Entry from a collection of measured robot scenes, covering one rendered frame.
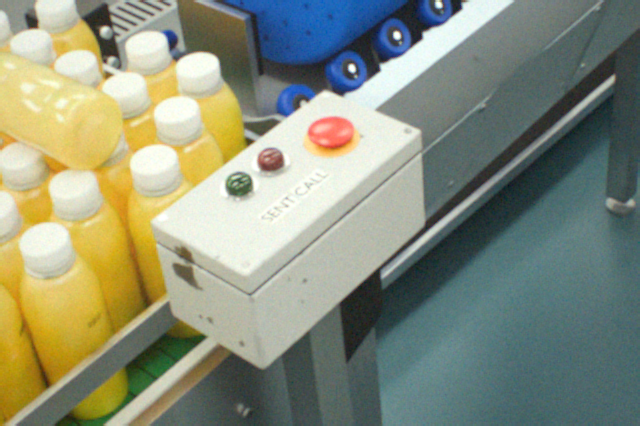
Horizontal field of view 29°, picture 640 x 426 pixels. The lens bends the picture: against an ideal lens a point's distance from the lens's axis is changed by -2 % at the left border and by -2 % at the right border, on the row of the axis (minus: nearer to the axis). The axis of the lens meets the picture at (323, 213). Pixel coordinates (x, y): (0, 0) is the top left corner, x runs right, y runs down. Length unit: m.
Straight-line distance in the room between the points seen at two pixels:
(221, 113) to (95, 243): 0.19
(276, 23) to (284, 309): 0.45
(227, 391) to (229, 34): 0.36
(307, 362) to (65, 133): 0.28
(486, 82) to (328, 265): 0.57
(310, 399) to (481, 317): 1.29
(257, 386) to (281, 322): 0.24
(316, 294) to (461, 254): 1.55
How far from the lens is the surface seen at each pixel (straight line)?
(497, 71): 1.47
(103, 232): 1.01
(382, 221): 0.96
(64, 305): 0.96
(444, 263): 2.45
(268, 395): 1.16
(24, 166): 1.03
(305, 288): 0.92
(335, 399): 1.09
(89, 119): 0.99
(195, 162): 1.06
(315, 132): 0.95
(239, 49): 1.24
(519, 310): 2.35
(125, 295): 1.05
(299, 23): 1.26
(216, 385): 1.09
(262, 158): 0.93
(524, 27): 1.51
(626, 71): 2.35
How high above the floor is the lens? 1.68
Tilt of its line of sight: 41 degrees down
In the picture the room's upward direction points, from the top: 7 degrees counter-clockwise
